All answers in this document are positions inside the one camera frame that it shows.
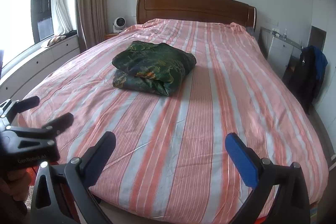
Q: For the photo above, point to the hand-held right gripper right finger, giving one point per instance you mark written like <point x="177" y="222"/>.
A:
<point x="241" y="159"/>

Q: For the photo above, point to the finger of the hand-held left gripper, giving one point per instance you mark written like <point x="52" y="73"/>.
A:
<point x="63" y="120"/>
<point x="27" y="103"/>

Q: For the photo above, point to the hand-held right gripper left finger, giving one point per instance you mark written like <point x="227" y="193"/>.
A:
<point x="101" y="154"/>

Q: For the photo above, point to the green printed padded jacket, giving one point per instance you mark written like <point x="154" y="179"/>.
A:
<point x="155" y="64"/>

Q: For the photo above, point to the person's left forearm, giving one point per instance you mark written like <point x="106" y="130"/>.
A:
<point x="8" y="203"/>

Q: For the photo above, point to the person's left hand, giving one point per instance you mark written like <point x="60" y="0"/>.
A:
<point x="17" y="184"/>

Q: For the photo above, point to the white window seat cabinet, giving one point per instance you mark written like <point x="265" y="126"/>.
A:
<point x="39" y="64"/>

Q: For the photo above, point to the white fluffy rug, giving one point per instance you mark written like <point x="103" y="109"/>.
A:
<point x="30" y="197"/>

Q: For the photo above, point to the bed with pink striped sheet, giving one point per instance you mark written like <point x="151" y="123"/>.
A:
<point x="197" y="121"/>

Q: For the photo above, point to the striped cushion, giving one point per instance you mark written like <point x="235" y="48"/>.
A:
<point x="56" y="40"/>

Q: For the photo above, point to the window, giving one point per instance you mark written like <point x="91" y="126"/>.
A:
<point x="26" y="16"/>

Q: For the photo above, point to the wooden nightstand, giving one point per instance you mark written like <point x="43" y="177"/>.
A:
<point x="111" y="36"/>

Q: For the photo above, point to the black jacket on chair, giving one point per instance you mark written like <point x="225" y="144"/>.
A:
<point x="304" y="77"/>

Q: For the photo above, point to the white sheer curtain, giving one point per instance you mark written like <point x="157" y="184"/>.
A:
<point x="61" y="3"/>

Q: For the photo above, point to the small white fan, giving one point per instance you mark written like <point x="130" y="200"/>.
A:
<point x="119" y="24"/>

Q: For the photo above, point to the white desk with drawers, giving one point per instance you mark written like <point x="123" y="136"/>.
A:
<point x="278" y="53"/>

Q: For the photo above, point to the beige curtain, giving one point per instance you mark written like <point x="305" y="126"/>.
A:
<point x="92" y="3"/>

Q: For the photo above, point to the blue garment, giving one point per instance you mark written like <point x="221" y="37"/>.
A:
<point x="321" y="61"/>

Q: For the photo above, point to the blue pillow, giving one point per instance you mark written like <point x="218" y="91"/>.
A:
<point x="250" y="31"/>

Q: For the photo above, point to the white wardrobe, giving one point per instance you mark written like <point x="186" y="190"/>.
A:
<point x="325" y="29"/>

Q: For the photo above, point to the wooden headboard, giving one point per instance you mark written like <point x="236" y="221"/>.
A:
<point x="197" y="7"/>

